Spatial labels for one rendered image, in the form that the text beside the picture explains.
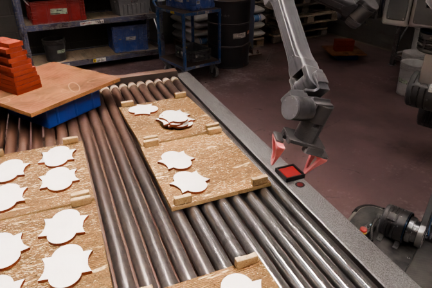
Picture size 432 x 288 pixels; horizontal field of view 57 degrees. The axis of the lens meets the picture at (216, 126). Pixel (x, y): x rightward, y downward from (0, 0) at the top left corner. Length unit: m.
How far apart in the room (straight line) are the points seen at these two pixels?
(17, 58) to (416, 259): 2.08
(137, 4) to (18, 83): 3.94
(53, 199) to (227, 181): 0.56
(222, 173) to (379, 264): 0.57
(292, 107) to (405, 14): 0.82
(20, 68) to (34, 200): 0.74
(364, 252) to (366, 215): 1.27
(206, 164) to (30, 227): 0.59
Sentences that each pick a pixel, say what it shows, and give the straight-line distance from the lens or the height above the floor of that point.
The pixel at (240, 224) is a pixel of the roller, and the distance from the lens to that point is 1.20.
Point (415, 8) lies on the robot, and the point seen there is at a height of 1.44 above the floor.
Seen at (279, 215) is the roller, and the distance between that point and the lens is 1.25.
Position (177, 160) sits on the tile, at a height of 0.95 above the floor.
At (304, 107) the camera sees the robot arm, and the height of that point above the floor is 1.33.
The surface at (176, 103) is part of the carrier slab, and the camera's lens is 1.94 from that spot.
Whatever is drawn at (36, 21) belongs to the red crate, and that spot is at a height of 0.69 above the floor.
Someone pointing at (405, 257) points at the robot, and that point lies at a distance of 2.24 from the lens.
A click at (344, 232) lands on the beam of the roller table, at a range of 1.24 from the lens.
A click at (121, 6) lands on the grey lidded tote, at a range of 5.65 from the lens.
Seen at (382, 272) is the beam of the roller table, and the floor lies 0.92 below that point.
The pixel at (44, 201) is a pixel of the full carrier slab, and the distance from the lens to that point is 1.36.
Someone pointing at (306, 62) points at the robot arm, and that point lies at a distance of 1.03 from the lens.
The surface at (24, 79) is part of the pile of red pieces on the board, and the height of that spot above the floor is 1.10.
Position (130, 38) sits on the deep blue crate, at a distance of 5.79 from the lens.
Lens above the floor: 1.70
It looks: 26 degrees down
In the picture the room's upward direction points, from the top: straight up
